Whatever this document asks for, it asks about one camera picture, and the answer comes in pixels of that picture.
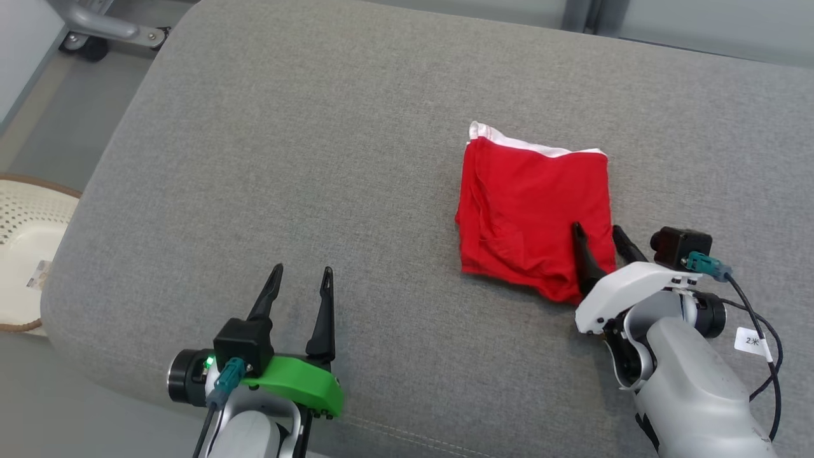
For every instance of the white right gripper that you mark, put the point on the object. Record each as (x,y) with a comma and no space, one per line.
(626,286)

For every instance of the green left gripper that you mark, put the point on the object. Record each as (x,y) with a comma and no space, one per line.
(305,385)

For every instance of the red shorts white hem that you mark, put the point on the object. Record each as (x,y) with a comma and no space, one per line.
(521,210)

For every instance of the grey fabric sofa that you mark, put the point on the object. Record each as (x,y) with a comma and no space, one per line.
(286,159)

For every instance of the white perforated laundry basket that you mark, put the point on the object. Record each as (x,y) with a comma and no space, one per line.
(25,254)

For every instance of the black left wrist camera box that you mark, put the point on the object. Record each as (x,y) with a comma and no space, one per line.
(245,343)

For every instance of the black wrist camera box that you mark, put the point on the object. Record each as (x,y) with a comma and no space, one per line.
(680,245)
(245,343)

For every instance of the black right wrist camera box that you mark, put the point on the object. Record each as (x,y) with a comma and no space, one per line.
(680,245)

